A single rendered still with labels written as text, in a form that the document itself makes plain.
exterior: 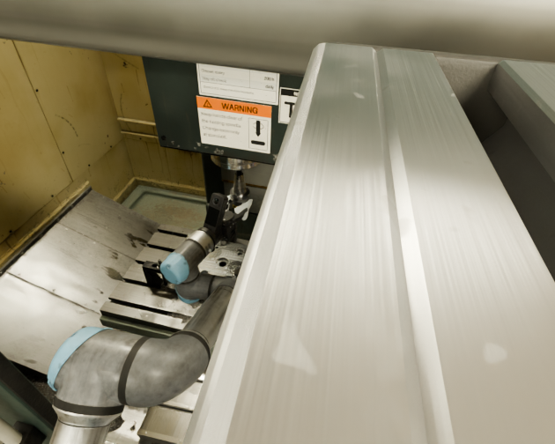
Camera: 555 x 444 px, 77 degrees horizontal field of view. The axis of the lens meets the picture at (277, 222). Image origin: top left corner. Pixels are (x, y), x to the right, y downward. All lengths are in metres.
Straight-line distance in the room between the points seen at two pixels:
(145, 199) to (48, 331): 1.06
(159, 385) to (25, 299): 1.20
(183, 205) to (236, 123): 1.63
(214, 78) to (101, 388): 0.59
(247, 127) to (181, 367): 0.48
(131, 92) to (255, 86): 1.52
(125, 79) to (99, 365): 1.70
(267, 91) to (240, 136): 0.12
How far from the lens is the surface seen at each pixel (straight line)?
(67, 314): 1.77
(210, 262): 1.41
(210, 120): 0.77
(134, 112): 2.23
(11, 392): 0.92
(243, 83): 0.71
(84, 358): 0.71
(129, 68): 2.12
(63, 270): 1.87
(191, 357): 0.70
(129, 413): 1.55
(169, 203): 2.38
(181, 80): 0.76
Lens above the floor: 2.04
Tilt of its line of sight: 42 degrees down
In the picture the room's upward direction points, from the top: 3 degrees clockwise
